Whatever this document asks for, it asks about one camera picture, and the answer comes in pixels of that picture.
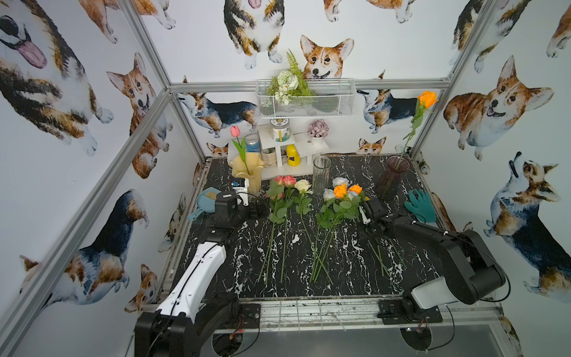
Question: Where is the purple glass vase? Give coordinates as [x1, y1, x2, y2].
[376, 155, 410, 201]

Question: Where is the teal dustpan with brush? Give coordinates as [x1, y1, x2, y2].
[187, 187, 221, 222]

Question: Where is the cream rose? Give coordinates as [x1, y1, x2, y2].
[294, 179, 332, 285]

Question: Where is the clear glass cylinder vase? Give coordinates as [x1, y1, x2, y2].
[312, 156, 332, 198]

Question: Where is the yellow bottle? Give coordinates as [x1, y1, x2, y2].
[286, 144, 301, 167]

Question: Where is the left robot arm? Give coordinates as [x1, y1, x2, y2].
[134, 190, 269, 356]

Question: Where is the white green artificial bouquet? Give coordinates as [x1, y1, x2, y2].
[267, 49, 314, 105]

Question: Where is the orange rose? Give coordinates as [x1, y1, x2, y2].
[396, 91, 439, 170]
[309, 184, 353, 283]
[347, 184, 389, 277]

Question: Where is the pink tulip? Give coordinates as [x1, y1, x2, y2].
[230, 125, 251, 175]

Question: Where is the white lidded jar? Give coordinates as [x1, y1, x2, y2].
[270, 118, 291, 142]

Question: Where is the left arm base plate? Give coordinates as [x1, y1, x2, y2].
[216, 303, 262, 331]

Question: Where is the white wooden shelf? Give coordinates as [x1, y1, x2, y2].
[226, 124, 331, 181]

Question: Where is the yellow fluted vase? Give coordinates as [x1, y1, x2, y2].
[229, 153, 265, 195]

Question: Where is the white rose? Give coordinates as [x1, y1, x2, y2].
[310, 186, 362, 283]
[310, 189, 335, 283]
[332, 177, 350, 188]

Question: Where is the small pink potted flower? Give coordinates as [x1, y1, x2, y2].
[306, 119, 330, 145]

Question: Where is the woven small jar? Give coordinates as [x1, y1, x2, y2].
[261, 147, 277, 168]

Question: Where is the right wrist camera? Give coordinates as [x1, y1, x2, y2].
[359, 206, 371, 225]

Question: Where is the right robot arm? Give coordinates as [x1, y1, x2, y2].
[359, 199, 508, 318]

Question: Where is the teal rubber glove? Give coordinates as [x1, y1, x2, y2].
[404, 190, 437, 227]

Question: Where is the white wire basket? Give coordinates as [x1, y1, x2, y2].
[256, 79, 356, 119]

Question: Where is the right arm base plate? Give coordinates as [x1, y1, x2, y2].
[377, 297, 443, 325]

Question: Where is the pink rose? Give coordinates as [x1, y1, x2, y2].
[261, 187, 286, 284]
[280, 176, 297, 283]
[258, 176, 286, 285]

